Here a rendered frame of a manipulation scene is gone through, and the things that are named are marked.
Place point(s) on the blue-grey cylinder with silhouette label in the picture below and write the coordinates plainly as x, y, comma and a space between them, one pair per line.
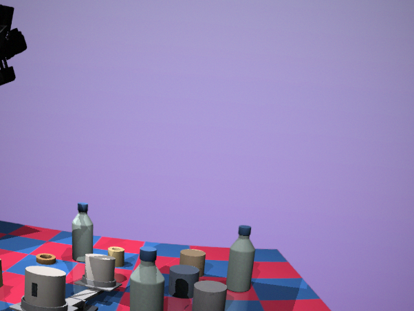
181, 281

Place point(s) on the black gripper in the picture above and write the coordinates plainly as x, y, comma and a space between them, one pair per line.
7, 73

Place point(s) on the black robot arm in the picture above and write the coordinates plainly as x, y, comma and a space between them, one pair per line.
15, 41

